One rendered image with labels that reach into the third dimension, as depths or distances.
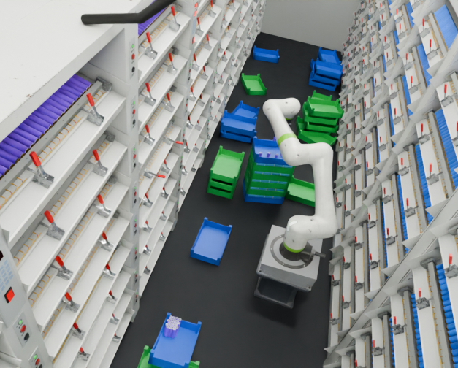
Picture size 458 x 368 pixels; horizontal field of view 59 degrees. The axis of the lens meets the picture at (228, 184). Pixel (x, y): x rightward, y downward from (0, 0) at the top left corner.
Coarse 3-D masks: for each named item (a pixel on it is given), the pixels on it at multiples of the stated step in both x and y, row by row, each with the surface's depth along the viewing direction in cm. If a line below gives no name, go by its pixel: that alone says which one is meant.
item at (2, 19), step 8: (0, 0) 105; (8, 0) 106; (16, 0) 106; (24, 0) 107; (32, 0) 108; (40, 0) 109; (48, 0) 109; (0, 8) 102; (8, 8) 103; (16, 8) 103; (24, 8) 104; (32, 8) 105; (0, 16) 99; (8, 16) 100; (16, 16) 100; (24, 16) 101; (0, 24) 96; (8, 24) 97
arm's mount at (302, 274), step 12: (276, 228) 248; (276, 240) 240; (312, 240) 243; (264, 252) 233; (276, 252) 234; (264, 264) 227; (276, 264) 227; (288, 264) 228; (300, 264) 229; (312, 264) 230; (276, 276) 231; (288, 276) 228; (300, 276) 224; (312, 276) 223
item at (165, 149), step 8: (176, 120) 217; (184, 120) 216; (176, 128) 217; (176, 136) 214; (160, 152) 201; (168, 152) 209; (152, 160) 195; (160, 160) 198; (152, 168) 192; (144, 176) 187; (144, 184) 184; (144, 192) 182
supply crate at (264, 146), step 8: (256, 144) 298; (264, 144) 298; (272, 144) 299; (256, 152) 280; (264, 152) 294; (272, 152) 295; (256, 160) 283; (264, 160) 283; (272, 160) 284; (280, 160) 284
